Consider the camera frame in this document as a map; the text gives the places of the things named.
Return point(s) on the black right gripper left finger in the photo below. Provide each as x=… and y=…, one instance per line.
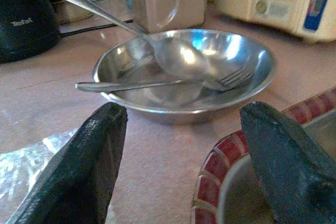
x=78, y=176

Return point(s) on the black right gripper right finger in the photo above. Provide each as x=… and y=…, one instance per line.
x=288, y=171

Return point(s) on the stainless steel fork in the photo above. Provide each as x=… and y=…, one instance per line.
x=105, y=86

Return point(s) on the stainless steel spoon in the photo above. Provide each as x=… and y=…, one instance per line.
x=183, y=61

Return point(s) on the stainless steel sink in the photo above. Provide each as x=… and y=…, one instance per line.
x=236, y=200

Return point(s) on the shallow stainless steel dish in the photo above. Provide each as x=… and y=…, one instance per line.
x=170, y=98

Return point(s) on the black electric kettle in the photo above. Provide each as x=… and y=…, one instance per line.
x=26, y=37

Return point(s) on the cream water ionizer machine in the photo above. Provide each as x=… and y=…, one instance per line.
x=275, y=9

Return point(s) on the clear plastic pitcher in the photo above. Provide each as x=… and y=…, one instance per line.
x=149, y=3

